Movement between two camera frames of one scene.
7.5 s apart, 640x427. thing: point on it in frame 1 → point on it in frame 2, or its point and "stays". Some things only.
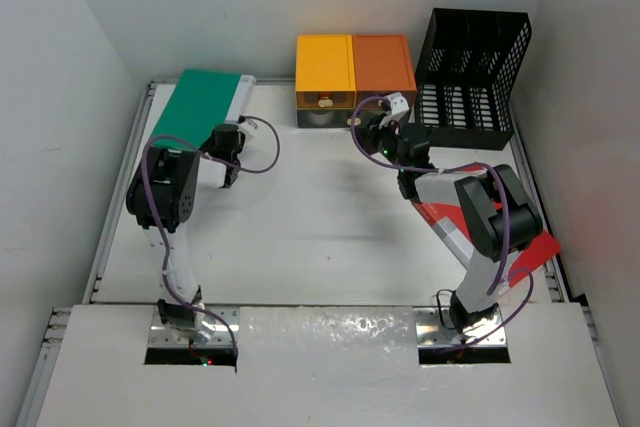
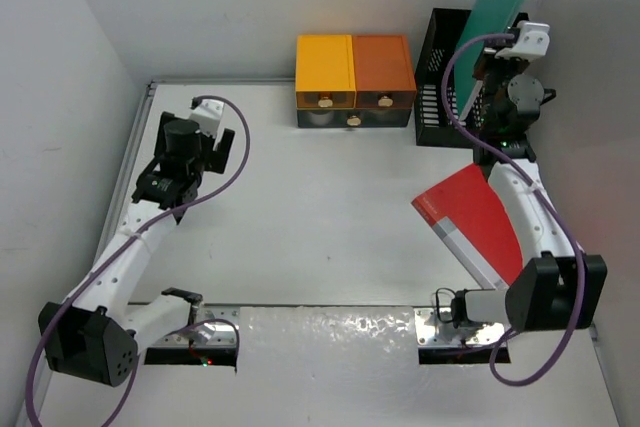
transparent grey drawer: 324,117 stays
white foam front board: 318,367 stays
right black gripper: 371,132 → 502,61
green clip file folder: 200,101 → 494,8
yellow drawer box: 325,72 stays
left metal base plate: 161,335 stays
